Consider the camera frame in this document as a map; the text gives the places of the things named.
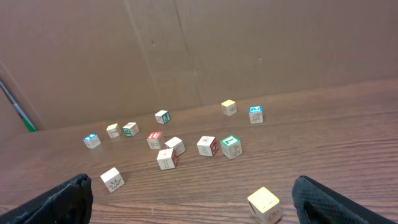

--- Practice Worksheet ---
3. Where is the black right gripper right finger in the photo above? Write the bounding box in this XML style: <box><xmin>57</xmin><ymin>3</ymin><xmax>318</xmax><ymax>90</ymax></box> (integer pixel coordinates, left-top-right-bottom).
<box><xmin>292</xmin><ymin>175</ymin><xmax>396</xmax><ymax>224</ymax></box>

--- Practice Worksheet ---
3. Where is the wood block green J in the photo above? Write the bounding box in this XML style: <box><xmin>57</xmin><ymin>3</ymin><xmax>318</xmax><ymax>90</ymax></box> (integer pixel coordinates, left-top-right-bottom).
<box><xmin>155</xmin><ymin>110</ymin><xmax>171</xmax><ymax>124</ymax></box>

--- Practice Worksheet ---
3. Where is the green 7 block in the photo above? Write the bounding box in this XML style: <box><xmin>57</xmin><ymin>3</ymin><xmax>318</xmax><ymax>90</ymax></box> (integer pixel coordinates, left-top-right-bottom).
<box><xmin>220</xmin><ymin>135</ymin><xmax>243</xmax><ymax>159</ymax></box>

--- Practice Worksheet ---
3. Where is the green B block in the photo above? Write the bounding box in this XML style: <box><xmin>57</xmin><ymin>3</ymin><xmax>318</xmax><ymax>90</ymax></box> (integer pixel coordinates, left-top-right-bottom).
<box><xmin>123</xmin><ymin>122</ymin><xmax>139</xmax><ymax>137</ymax></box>

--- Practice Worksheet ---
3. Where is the blue top block left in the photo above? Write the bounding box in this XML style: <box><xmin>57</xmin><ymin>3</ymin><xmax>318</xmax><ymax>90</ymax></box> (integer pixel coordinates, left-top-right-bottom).
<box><xmin>83</xmin><ymin>134</ymin><xmax>101</xmax><ymax>149</ymax></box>

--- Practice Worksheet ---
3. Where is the plain wood block R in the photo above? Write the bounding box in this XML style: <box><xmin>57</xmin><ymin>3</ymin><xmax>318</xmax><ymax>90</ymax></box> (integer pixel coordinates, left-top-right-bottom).
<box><xmin>165</xmin><ymin>137</ymin><xmax>186</xmax><ymax>156</ymax></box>

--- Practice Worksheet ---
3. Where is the wood block red side I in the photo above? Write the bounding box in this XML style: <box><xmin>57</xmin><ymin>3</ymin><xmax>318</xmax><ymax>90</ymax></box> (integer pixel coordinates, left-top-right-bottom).
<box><xmin>157</xmin><ymin>148</ymin><xmax>177</xmax><ymax>170</ymax></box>

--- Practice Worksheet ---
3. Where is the yellow top block left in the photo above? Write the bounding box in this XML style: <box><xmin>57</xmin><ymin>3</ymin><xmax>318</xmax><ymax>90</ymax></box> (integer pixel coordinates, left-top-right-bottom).
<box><xmin>106</xmin><ymin>123</ymin><xmax>121</xmax><ymax>138</ymax></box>

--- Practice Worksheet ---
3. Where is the red U block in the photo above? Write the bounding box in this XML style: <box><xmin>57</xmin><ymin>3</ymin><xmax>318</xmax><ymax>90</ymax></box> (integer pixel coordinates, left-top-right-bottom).
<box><xmin>147</xmin><ymin>131</ymin><xmax>165</xmax><ymax>149</ymax></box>

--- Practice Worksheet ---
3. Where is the yellow block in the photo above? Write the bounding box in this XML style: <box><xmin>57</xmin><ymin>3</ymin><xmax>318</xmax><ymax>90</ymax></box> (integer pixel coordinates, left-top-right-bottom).
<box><xmin>248</xmin><ymin>187</ymin><xmax>282</xmax><ymax>224</ymax></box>
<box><xmin>221</xmin><ymin>100</ymin><xmax>237</xmax><ymax>116</ymax></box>
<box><xmin>106</xmin><ymin>123</ymin><xmax>121</xmax><ymax>138</ymax></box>

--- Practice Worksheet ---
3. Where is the plain wood block S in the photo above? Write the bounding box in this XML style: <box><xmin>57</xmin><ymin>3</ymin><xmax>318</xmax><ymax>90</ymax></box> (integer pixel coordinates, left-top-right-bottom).
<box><xmin>100</xmin><ymin>167</ymin><xmax>125</xmax><ymax>193</ymax></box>

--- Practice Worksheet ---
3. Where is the yellow top block far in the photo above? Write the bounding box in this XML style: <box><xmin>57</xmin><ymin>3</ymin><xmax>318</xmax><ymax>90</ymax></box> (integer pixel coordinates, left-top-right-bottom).
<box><xmin>221</xmin><ymin>100</ymin><xmax>237</xmax><ymax>116</ymax></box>

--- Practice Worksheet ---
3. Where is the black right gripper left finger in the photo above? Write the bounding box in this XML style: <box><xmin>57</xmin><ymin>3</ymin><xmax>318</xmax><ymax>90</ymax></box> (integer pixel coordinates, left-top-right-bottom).
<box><xmin>1</xmin><ymin>174</ymin><xmax>93</xmax><ymax>224</ymax></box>

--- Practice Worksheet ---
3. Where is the blue P block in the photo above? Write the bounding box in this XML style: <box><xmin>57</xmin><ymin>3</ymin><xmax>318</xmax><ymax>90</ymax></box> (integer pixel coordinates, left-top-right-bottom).
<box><xmin>249</xmin><ymin>106</ymin><xmax>264</xmax><ymax>124</ymax></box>

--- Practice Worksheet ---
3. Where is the yellow top block near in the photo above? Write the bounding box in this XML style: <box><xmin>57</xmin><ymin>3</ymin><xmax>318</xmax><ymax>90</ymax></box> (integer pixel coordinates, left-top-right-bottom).
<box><xmin>248</xmin><ymin>187</ymin><xmax>282</xmax><ymax>224</ymax></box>

